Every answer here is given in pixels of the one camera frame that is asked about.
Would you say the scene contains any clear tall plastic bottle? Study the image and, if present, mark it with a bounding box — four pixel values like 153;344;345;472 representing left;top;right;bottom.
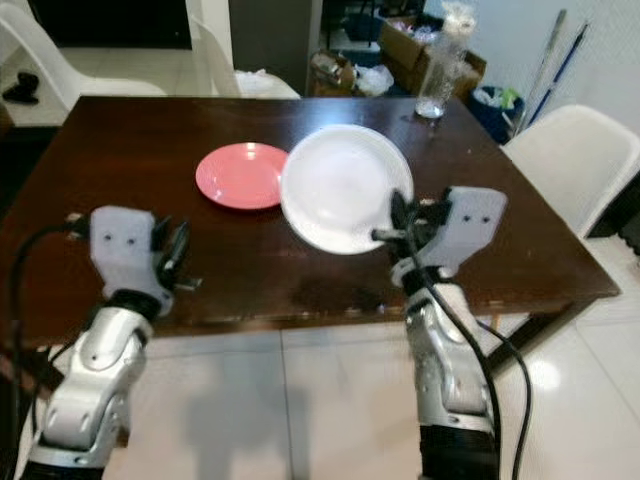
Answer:
415;25;474;122

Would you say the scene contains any blue waste bin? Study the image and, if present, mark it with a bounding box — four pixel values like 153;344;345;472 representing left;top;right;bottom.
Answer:
470;85;527;145

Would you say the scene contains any small open cardboard box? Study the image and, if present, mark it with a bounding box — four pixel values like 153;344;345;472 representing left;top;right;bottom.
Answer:
310;50;362;99

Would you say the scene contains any large open cardboard box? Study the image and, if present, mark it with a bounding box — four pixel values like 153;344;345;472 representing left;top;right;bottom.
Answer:
378;17;487;100

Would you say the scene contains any black shoe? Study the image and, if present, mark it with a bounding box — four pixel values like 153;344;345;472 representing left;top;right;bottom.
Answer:
5;75;42;105

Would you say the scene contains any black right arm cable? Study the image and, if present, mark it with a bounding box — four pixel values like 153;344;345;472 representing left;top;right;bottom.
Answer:
410;235;533;480

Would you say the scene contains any crumpled white plastic bag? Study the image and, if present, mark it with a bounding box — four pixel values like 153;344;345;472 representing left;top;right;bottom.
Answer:
355;64;397;99

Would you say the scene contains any pink round plate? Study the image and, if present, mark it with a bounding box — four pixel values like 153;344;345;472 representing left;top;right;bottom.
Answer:
196;142;292;212

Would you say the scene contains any white tissue wad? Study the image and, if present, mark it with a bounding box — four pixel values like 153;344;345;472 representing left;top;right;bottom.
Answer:
442;0;479;34

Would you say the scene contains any blue mop pole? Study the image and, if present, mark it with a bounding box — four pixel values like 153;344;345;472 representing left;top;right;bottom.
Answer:
535;22;592;127

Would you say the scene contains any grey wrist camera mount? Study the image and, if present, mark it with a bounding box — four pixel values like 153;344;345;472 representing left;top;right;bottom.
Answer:
435;186;509;272
88;206;162;301

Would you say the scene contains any white plastic chair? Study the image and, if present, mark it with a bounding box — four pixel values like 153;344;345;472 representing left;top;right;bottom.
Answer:
500;104;640;240
0;4;167;112
188;14;302;100

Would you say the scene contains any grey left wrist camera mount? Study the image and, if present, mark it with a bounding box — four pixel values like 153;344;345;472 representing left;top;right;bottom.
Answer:
88;206;162;301

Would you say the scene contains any grey broom pole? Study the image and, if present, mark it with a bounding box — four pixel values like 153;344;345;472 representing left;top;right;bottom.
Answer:
520;9;570;113

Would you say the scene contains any large white round plate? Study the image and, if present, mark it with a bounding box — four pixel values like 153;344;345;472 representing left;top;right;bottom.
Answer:
280;124;415;256

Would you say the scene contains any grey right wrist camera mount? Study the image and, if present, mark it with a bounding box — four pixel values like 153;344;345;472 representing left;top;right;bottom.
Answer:
435;186;509;272

